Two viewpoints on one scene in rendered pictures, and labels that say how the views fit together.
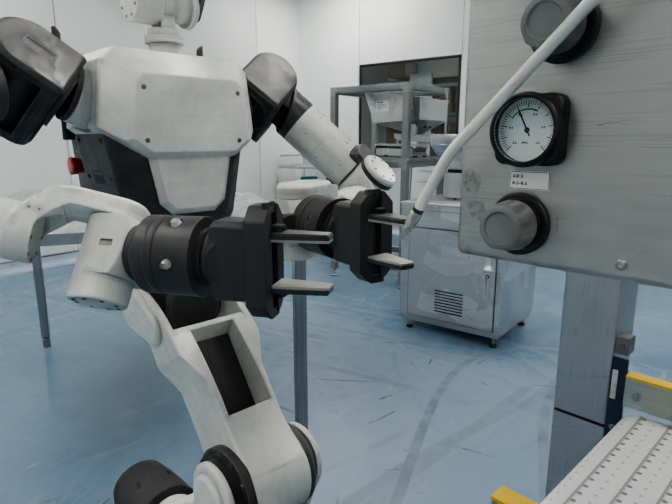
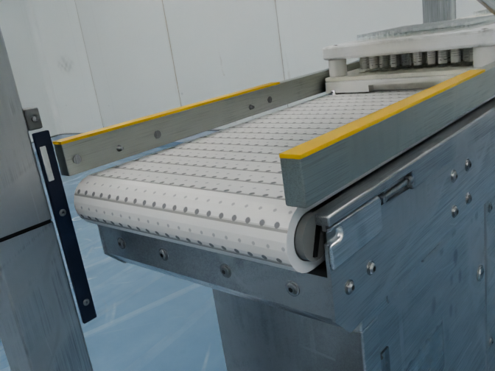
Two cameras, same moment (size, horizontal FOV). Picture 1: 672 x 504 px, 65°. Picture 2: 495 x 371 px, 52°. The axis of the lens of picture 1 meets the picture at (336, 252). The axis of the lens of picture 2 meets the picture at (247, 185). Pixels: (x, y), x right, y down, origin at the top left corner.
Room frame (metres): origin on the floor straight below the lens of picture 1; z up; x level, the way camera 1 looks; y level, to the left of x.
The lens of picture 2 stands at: (0.37, 0.18, 0.94)
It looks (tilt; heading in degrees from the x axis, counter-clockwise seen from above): 17 degrees down; 267
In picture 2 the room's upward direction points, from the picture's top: 9 degrees counter-clockwise
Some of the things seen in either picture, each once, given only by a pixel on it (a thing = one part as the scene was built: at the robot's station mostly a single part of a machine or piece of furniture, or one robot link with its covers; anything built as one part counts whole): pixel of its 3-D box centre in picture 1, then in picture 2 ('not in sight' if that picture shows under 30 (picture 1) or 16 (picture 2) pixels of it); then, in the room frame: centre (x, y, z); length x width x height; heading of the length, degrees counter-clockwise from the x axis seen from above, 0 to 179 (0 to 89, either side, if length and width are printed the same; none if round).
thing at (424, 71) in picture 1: (406, 110); not in sight; (6.26, -0.81, 1.43); 1.32 x 0.01 x 1.11; 52
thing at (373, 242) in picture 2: not in sight; (459, 102); (-0.06, -0.68, 0.77); 1.30 x 0.29 x 0.10; 44
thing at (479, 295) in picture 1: (468, 264); not in sight; (3.04, -0.79, 0.38); 0.63 x 0.57 x 0.76; 52
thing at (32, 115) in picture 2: (625, 344); (29, 118); (0.53, -0.31, 0.89); 0.02 x 0.01 x 0.02; 134
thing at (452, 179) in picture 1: (470, 167); not in sight; (3.11, -0.78, 0.95); 0.49 x 0.36 x 0.37; 52
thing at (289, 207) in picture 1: (298, 226); not in sight; (0.82, 0.06, 0.97); 0.11 x 0.11 x 0.11; 36
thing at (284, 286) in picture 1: (302, 291); not in sight; (0.54, 0.04, 0.95); 0.06 x 0.03 x 0.02; 76
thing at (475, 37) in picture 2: not in sight; (432, 37); (0.01, -0.60, 0.89); 0.25 x 0.24 x 0.02; 134
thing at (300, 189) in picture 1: (308, 208); not in sight; (0.87, 0.05, 0.99); 0.13 x 0.07 x 0.09; 149
